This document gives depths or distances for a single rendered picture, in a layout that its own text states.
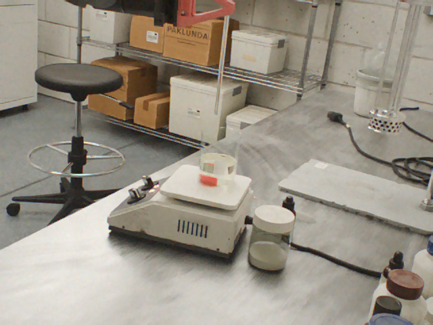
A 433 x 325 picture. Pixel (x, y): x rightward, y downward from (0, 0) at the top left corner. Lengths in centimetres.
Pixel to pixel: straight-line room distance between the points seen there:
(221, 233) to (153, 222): 11
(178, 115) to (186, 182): 240
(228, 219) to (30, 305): 29
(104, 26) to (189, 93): 65
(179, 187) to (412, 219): 45
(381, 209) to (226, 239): 37
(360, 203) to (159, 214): 42
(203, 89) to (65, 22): 141
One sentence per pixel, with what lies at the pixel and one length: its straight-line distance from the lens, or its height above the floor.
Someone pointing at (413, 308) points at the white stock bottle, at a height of 84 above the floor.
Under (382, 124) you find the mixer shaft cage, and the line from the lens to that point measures 111.
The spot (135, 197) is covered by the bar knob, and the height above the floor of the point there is 81.
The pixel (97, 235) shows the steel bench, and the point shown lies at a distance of 90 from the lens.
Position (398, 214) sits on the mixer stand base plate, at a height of 76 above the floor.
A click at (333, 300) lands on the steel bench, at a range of 83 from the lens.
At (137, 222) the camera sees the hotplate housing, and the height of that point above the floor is 78.
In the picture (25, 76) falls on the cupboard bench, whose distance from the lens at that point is 393.
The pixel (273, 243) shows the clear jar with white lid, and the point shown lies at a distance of 83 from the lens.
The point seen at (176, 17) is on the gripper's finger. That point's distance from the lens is 83.
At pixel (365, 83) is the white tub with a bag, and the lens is 176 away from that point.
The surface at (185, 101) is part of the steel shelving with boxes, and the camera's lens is 323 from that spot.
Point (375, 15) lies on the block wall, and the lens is 320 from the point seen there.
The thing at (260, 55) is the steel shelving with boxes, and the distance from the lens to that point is 308.
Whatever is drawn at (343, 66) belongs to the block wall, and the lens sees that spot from 326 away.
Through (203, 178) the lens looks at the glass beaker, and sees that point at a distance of 88.
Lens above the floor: 119
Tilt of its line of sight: 21 degrees down
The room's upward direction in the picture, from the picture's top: 7 degrees clockwise
